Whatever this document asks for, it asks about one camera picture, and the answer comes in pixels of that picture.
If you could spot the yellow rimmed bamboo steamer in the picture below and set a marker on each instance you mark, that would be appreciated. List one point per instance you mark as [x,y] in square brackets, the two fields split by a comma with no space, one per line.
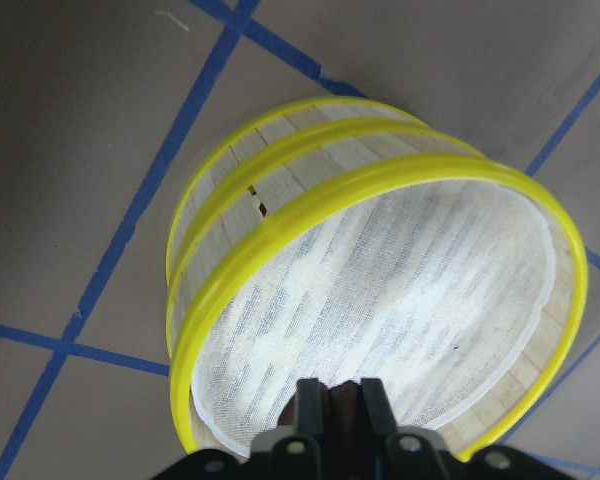
[458,282]
[267,143]

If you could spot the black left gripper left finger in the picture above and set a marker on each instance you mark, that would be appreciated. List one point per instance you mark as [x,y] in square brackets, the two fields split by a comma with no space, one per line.
[293,451]

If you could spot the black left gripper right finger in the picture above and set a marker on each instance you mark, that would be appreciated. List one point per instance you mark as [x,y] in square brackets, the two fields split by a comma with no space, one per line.
[400,452]

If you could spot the dark brown bun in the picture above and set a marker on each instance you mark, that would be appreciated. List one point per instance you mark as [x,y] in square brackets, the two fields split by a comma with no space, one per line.
[344,454]

